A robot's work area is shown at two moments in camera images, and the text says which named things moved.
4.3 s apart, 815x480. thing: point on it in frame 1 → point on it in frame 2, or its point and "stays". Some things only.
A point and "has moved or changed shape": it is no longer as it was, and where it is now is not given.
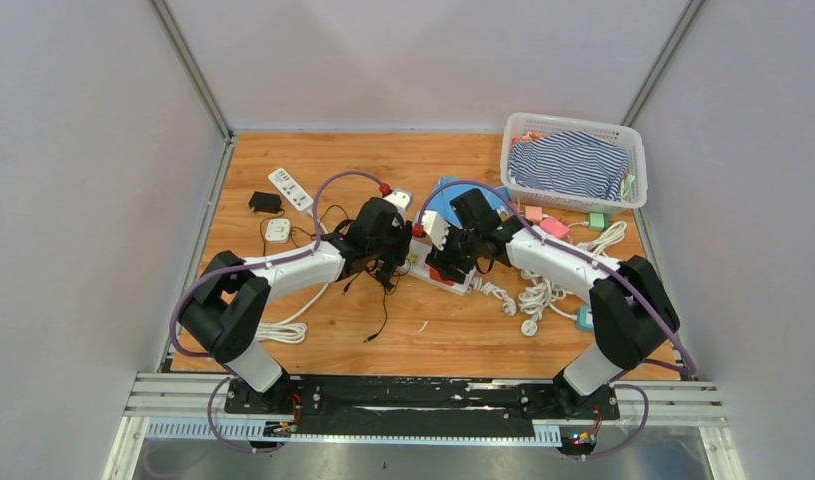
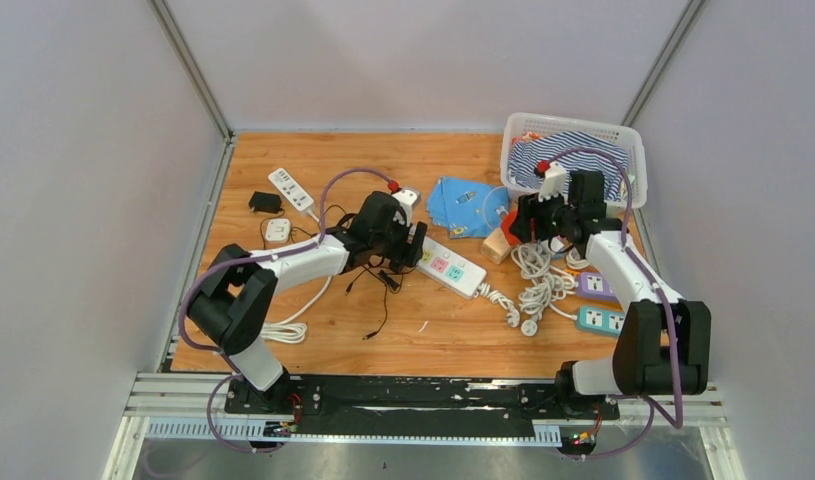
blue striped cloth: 570,161 stays
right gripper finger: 449,266 → 528,225
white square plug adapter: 278,230 stays
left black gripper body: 393,247 stays
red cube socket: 434,274 has moved or changed shape
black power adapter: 265,202 stays
